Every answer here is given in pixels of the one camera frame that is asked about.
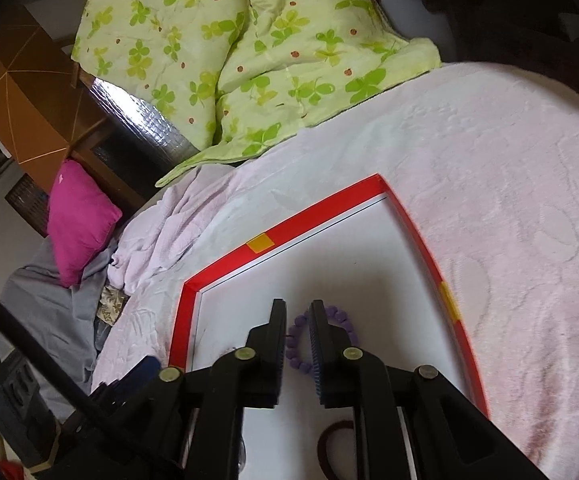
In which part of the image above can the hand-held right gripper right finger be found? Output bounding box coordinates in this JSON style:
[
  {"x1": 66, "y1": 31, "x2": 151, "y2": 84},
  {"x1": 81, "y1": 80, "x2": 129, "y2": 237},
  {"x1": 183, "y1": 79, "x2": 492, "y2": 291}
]
[{"x1": 309, "y1": 300, "x2": 547, "y2": 480}]

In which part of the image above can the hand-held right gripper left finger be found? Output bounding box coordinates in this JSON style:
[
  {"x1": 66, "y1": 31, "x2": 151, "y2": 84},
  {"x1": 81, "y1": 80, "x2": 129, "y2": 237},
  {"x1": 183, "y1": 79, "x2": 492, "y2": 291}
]
[{"x1": 134, "y1": 299, "x2": 287, "y2": 480}]

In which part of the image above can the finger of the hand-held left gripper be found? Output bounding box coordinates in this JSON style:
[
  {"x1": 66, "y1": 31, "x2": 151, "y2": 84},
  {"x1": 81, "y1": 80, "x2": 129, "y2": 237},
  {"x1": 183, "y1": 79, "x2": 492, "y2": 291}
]
[{"x1": 116, "y1": 355, "x2": 160, "y2": 394}]

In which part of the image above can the purple bead bracelet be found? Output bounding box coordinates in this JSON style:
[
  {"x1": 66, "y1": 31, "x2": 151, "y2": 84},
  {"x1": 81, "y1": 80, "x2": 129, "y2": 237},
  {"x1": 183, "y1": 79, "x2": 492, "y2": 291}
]
[{"x1": 286, "y1": 307, "x2": 353, "y2": 373}]

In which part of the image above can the red shallow box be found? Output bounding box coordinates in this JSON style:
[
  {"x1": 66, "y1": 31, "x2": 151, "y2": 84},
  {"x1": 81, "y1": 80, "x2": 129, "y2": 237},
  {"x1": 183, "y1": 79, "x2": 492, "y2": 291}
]
[{"x1": 168, "y1": 173, "x2": 491, "y2": 480}]

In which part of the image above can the small patterned cloth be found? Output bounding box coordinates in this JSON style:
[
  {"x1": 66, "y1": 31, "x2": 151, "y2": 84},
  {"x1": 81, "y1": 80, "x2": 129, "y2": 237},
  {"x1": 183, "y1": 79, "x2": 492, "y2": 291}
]
[{"x1": 96, "y1": 285, "x2": 130, "y2": 323}]

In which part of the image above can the grey sheet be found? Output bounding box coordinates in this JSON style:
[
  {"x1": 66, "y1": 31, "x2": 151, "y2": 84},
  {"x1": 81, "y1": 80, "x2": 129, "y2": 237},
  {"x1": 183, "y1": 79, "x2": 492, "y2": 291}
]
[{"x1": 0, "y1": 247, "x2": 120, "y2": 411}]

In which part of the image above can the magenta pillow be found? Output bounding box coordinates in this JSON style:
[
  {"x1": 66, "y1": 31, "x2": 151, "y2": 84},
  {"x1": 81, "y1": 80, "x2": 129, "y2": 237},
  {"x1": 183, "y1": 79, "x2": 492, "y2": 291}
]
[{"x1": 46, "y1": 159, "x2": 123, "y2": 288}]

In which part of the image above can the pale pink blanket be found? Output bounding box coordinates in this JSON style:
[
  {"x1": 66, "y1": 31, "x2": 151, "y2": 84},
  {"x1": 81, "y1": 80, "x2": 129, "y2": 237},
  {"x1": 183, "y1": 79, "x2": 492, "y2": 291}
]
[{"x1": 92, "y1": 62, "x2": 579, "y2": 480}]

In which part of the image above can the green clover quilt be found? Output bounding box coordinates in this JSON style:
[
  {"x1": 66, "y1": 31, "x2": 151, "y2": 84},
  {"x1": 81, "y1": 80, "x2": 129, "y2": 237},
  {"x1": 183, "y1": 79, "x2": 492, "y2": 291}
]
[{"x1": 70, "y1": 0, "x2": 443, "y2": 188}]

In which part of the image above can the brown wooden column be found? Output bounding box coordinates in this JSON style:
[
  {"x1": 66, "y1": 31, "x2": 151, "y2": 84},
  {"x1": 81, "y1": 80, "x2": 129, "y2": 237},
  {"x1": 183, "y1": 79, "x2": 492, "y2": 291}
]
[{"x1": 0, "y1": 2, "x2": 95, "y2": 196}]

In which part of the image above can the black cable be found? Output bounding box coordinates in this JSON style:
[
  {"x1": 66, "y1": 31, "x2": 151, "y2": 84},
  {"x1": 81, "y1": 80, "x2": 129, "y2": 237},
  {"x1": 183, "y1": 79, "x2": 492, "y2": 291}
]
[{"x1": 0, "y1": 272, "x2": 180, "y2": 468}]

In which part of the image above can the dark red hair tie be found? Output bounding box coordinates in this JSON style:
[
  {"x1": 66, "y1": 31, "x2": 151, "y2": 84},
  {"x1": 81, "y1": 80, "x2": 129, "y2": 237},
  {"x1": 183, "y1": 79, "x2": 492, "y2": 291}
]
[{"x1": 317, "y1": 421, "x2": 358, "y2": 477}]

